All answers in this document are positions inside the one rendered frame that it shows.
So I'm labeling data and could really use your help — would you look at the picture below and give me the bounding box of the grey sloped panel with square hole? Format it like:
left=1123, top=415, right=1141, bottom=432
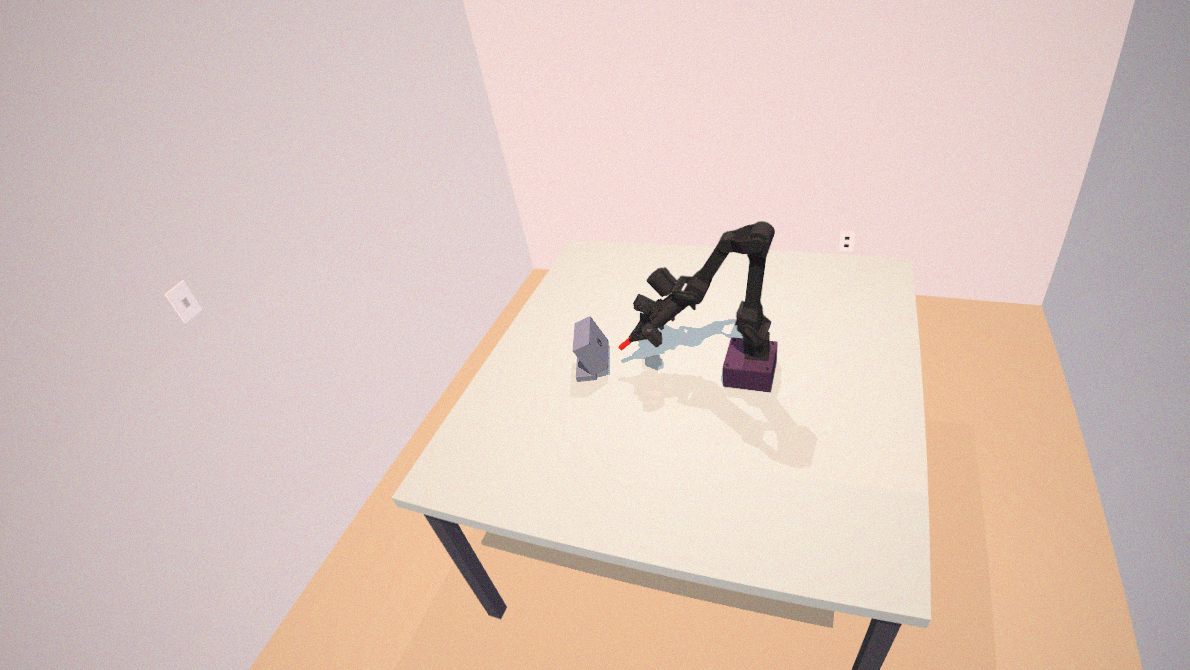
left=572, top=317, right=609, bottom=382

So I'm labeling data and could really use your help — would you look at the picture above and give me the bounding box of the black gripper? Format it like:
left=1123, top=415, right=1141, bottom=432
left=630, top=299, right=676, bottom=347

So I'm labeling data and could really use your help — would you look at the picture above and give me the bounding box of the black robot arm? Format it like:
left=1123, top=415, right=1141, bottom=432
left=633, top=221, right=775, bottom=361

